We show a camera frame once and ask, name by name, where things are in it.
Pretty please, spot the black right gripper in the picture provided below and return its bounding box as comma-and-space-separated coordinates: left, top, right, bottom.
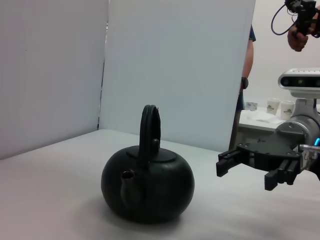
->
216, 128, 307, 192

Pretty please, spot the black round teapot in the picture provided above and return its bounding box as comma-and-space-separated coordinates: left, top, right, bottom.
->
100, 104, 196, 224

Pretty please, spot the black handheld controller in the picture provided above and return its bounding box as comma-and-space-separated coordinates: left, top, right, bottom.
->
284, 0, 320, 39

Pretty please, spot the person bare forearm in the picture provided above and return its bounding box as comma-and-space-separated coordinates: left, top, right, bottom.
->
241, 39, 255, 80

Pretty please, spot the person hand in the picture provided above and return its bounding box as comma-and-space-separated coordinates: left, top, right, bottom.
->
286, 24, 310, 53

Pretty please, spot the white side table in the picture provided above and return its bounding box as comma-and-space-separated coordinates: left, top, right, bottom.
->
236, 106, 287, 151

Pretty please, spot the white printed paper cup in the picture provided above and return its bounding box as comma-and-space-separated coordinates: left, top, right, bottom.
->
280, 100, 295, 120
266, 97, 281, 115

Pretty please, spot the white foam backdrop board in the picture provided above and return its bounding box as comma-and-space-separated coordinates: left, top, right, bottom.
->
0, 0, 109, 161
97, 0, 257, 153

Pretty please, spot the blue shirt sleeve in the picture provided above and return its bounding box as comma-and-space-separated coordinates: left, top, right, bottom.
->
248, 24, 258, 43

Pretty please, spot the silver right gripper cable plug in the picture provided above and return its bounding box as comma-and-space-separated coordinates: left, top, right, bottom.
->
299, 143, 320, 152

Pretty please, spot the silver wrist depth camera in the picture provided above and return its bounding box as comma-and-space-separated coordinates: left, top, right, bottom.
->
277, 67, 320, 97

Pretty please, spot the dark looped cable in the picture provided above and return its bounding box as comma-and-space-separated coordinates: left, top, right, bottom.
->
270, 2, 300, 36

